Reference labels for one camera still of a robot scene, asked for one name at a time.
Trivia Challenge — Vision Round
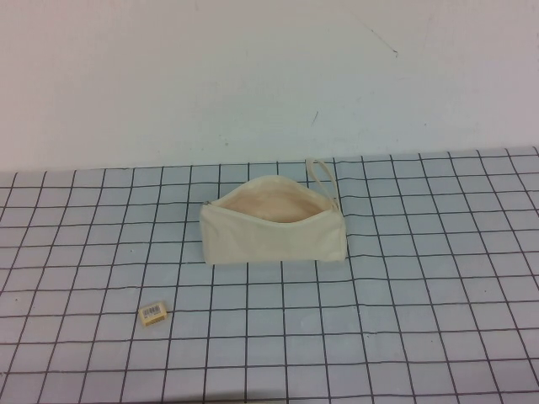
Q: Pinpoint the small eraser with barcode sleeve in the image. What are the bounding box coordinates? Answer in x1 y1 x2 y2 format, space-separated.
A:
138 306 166 327

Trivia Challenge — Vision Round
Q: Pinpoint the cream fabric pencil case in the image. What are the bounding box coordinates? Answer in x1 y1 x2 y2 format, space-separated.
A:
199 157 347 268

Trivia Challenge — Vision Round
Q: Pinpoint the blue grid-pattern tablecloth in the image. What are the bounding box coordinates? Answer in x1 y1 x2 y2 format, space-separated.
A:
0 145 539 404

